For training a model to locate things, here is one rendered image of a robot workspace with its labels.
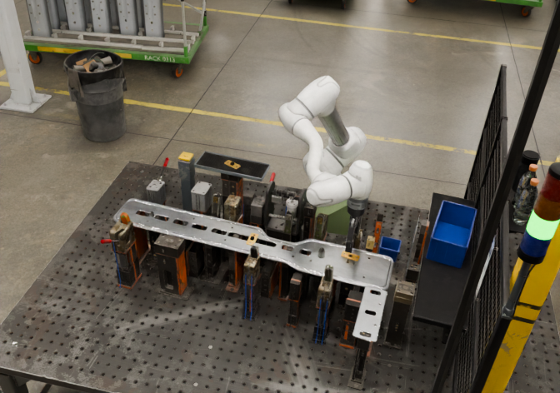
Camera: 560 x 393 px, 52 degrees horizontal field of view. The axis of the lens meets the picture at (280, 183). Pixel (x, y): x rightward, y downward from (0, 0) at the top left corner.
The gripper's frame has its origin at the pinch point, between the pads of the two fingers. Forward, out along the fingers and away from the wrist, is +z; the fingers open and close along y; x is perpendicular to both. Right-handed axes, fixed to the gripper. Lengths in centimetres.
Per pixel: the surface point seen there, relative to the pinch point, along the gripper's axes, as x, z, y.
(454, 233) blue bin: 45, 11, -34
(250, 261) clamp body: -41.2, 9.0, 19.1
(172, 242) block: -80, 10, 18
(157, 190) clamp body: -103, 7, -13
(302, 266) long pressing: -19.1, 13.5, 9.9
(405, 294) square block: 27.4, 8.1, 16.8
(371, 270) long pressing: 10.8, 13.7, 1.5
